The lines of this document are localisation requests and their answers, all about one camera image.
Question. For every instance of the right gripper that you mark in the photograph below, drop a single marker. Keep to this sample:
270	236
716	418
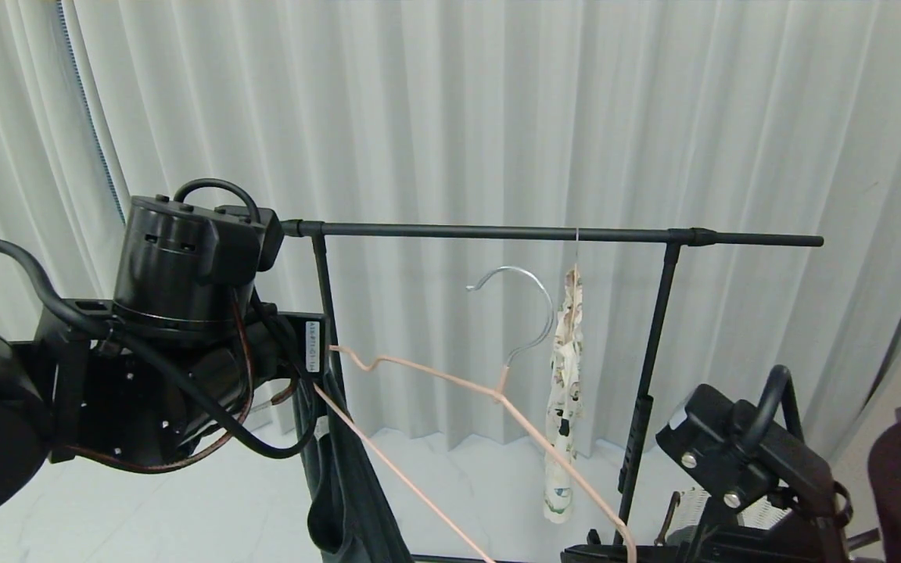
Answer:
732	547

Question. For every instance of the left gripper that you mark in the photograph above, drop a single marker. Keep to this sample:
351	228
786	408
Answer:
263	375

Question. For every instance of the dark grey garment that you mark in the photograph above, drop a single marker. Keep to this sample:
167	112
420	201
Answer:
357	500

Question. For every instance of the cream printed garment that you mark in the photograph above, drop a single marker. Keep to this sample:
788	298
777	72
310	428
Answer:
564	407

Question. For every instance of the pink clothes hanger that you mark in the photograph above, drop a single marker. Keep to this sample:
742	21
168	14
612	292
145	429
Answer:
536	430
576	250

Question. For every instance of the white laundry basket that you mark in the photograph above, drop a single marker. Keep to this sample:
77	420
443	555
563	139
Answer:
691	508

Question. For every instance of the black clothes rack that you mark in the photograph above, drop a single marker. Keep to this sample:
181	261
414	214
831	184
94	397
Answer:
497	231

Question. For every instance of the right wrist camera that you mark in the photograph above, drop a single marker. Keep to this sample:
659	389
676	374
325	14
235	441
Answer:
724	446

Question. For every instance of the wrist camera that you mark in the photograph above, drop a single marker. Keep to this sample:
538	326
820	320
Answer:
724	446
251	234

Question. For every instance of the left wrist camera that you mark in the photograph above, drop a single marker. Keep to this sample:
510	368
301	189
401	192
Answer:
251	234

